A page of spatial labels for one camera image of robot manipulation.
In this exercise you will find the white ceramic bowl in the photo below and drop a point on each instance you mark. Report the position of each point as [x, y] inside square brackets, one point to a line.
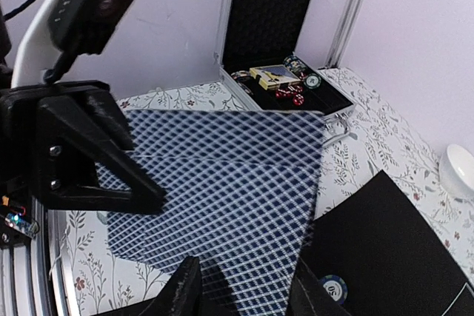
[456, 171]

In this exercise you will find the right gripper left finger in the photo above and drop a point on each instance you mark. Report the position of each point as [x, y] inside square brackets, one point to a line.
[182, 294]

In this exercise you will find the left aluminium frame post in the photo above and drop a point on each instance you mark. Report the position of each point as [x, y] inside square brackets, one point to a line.
[343, 33]

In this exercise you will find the silver poker chip case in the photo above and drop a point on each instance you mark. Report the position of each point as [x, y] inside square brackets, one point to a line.
[256, 52]

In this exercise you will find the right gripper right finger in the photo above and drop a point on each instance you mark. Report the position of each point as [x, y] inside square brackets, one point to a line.
[308, 297]

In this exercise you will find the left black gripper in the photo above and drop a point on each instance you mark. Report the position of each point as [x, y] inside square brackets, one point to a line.
[66, 143]

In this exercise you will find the blue card deck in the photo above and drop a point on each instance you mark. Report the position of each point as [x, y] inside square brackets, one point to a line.
[241, 190]

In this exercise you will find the green chip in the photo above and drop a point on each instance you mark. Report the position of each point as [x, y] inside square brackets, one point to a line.
[335, 287]

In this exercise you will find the black poker mat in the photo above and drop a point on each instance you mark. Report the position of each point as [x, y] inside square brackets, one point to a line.
[391, 260]

